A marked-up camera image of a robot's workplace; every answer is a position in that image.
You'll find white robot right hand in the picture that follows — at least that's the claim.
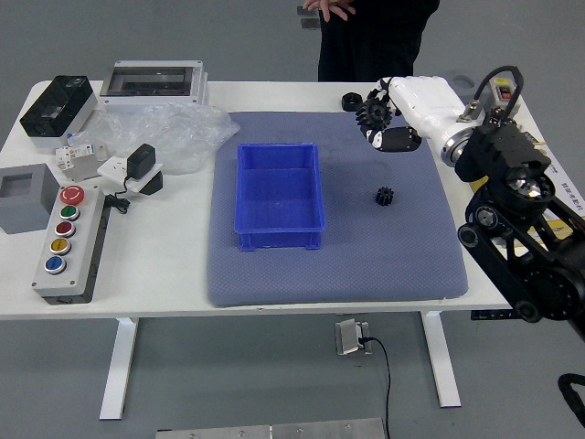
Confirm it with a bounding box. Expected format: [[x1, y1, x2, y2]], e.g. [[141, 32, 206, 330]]
[[358, 75, 468, 155]]

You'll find person's left hand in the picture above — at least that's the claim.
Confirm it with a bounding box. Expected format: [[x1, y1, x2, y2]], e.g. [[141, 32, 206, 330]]
[[321, 0, 356, 22]]

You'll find big black gear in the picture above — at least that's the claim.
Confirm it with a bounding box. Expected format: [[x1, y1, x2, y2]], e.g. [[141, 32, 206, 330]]
[[355, 98, 395, 131]]

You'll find small black gear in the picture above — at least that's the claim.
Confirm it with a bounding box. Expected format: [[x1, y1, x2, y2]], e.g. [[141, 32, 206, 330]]
[[374, 185, 397, 208]]

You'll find black round nut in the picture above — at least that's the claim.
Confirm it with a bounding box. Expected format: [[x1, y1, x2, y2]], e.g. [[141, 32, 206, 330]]
[[341, 91, 366, 113]]

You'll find yellow white cardboard box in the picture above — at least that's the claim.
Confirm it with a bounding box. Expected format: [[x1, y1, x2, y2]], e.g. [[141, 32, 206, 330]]
[[470, 132, 585, 243]]

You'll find blue plastic box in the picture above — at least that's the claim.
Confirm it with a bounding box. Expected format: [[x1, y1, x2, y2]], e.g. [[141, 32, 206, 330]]
[[233, 142, 328, 252]]

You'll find grey distribution box clear lid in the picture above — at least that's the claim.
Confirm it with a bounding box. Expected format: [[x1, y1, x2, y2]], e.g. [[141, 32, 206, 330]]
[[99, 59, 210, 114]]

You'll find grey push button control box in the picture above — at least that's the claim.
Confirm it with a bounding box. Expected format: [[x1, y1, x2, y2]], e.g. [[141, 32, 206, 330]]
[[30, 184, 111, 305]]

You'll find grey block with round hole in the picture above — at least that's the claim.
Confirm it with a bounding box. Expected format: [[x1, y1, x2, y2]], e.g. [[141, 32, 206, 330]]
[[445, 70, 485, 100]]

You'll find person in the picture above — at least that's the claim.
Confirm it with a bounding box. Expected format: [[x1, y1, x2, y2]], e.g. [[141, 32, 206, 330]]
[[317, 0, 442, 83]]

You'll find blue-grey padded mat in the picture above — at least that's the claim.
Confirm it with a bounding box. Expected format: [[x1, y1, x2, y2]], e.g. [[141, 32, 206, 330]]
[[205, 111, 470, 308]]

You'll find clear plastic bag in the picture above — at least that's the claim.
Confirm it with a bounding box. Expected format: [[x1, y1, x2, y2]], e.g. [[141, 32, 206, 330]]
[[68, 101, 242, 176]]

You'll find black table control panel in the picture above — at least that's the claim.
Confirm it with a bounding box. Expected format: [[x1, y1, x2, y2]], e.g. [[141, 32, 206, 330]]
[[470, 309, 517, 321]]

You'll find black power adapter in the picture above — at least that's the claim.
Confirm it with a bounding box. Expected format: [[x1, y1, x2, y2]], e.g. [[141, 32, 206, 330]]
[[126, 143, 157, 180]]

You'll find black socket base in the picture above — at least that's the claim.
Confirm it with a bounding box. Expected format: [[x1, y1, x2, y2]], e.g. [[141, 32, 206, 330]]
[[136, 171, 165, 198]]

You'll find metal floor socket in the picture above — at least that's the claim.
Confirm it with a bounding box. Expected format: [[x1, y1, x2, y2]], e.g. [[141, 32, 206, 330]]
[[335, 318, 374, 357]]

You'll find white table leg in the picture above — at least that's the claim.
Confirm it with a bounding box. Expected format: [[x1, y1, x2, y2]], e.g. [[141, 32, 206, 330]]
[[420, 310, 463, 409], [99, 316, 140, 421]]

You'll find white socket panel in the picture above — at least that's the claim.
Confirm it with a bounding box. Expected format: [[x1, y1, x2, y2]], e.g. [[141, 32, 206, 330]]
[[97, 155, 165, 193]]

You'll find white circuit breaker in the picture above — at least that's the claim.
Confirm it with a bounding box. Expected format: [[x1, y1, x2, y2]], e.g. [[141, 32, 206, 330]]
[[54, 142, 109, 182]]

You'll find grey block with square hole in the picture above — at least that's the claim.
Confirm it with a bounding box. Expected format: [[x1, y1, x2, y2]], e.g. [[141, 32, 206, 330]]
[[0, 163, 62, 236]]

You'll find grey metal plate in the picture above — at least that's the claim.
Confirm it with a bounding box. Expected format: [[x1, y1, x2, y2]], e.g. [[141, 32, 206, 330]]
[[154, 417, 388, 439]]

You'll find beige switch box red button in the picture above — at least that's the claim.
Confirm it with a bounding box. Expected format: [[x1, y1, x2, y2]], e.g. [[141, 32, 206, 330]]
[[484, 76, 524, 115]]

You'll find black lidded enclosure box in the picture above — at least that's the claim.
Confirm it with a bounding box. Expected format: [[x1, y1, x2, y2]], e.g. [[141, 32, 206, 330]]
[[19, 75, 100, 150]]

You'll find black adapter cord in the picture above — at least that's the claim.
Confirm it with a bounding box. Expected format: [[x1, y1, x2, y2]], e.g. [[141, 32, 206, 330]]
[[103, 176, 133, 215]]

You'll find black floor cable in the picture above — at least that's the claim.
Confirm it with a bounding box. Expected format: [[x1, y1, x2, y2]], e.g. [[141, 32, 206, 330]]
[[358, 336, 393, 439]]

